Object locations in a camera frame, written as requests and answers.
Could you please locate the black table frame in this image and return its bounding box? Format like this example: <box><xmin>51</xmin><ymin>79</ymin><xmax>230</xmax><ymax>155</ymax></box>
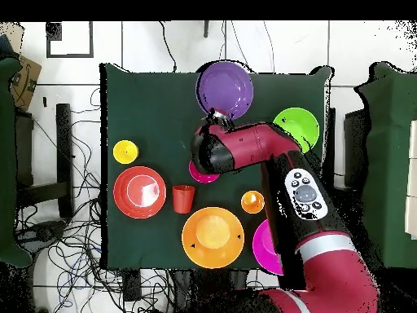
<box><xmin>14</xmin><ymin>103</ymin><xmax>74</xmax><ymax>219</ymax></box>

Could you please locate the black cable with plug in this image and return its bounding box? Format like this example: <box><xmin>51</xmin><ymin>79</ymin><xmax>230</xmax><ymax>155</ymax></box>
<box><xmin>158</xmin><ymin>20</ymin><xmax>178</xmax><ymax>73</ymax></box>

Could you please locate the cardboard box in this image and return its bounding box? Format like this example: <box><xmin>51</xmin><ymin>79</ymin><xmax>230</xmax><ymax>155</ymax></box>
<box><xmin>7</xmin><ymin>53</ymin><xmax>42</xmax><ymax>112</ymax></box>

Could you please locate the black power strip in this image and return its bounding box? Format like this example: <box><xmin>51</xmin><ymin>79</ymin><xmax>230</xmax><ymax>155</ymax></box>
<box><xmin>122</xmin><ymin>269</ymin><xmax>143</xmax><ymax>302</ymax></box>

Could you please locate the black chair base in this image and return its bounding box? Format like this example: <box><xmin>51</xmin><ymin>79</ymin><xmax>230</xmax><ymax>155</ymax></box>
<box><xmin>19</xmin><ymin>219</ymin><xmax>68</xmax><ymax>252</ymax></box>

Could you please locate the green cloth neighbouring table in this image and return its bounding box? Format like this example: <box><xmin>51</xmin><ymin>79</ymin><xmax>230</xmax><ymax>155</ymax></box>
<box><xmin>0</xmin><ymin>56</ymin><xmax>33</xmax><ymax>269</ymax></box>
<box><xmin>353</xmin><ymin>61</ymin><xmax>417</xmax><ymax>270</ymax></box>

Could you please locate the black square floor frame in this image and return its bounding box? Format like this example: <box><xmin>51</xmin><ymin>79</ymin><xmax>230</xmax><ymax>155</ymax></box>
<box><xmin>46</xmin><ymin>21</ymin><xmax>94</xmax><ymax>59</ymax></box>

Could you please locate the tangle of black cables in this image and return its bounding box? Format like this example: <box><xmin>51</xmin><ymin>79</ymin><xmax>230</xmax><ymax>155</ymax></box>
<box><xmin>14</xmin><ymin>87</ymin><xmax>173</xmax><ymax>313</ymax></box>

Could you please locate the large pink bowl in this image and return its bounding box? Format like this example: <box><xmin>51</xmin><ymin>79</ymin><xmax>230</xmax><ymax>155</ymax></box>
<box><xmin>252</xmin><ymin>218</ymin><xmax>284</xmax><ymax>277</ymax></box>

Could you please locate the dark green tablecloth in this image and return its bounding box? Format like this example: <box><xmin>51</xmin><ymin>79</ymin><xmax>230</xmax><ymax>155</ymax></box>
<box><xmin>99</xmin><ymin>62</ymin><xmax>334</xmax><ymax>271</ymax></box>

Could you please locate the small crimson bowl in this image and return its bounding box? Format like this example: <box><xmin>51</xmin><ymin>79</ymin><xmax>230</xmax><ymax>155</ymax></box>
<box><xmin>187</xmin><ymin>159</ymin><xmax>222</xmax><ymax>184</ymax></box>

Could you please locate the yellow cup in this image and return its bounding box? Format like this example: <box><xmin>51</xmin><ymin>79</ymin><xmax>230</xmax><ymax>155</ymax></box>
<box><xmin>112</xmin><ymin>139</ymin><xmax>140</xmax><ymax>165</ymax></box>

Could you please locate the orange cup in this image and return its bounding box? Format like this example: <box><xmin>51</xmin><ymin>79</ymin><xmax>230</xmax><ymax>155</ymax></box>
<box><xmin>240</xmin><ymin>190</ymin><xmax>266</xmax><ymax>215</ymax></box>

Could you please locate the shallow red-orange bowl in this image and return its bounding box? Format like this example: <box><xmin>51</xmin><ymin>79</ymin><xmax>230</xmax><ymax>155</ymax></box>
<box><xmin>112</xmin><ymin>165</ymin><xmax>168</xmax><ymax>220</ymax></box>

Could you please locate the green bowl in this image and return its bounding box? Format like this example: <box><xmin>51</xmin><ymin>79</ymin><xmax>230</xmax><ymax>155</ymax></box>
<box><xmin>272</xmin><ymin>106</ymin><xmax>321</xmax><ymax>154</ymax></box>

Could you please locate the purple bowl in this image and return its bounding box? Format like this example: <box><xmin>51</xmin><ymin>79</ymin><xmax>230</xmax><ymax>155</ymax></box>
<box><xmin>195</xmin><ymin>60</ymin><xmax>255</xmax><ymax>121</ymax></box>

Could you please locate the red-orange cup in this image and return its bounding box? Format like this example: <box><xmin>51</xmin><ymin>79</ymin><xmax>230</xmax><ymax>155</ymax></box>
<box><xmin>171</xmin><ymin>185</ymin><xmax>196</xmax><ymax>215</ymax></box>

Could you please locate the large yellow-orange bowl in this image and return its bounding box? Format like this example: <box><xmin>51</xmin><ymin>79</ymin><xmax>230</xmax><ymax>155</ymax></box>
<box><xmin>181</xmin><ymin>206</ymin><xmax>246</xmax><ymax>271</ymax></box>

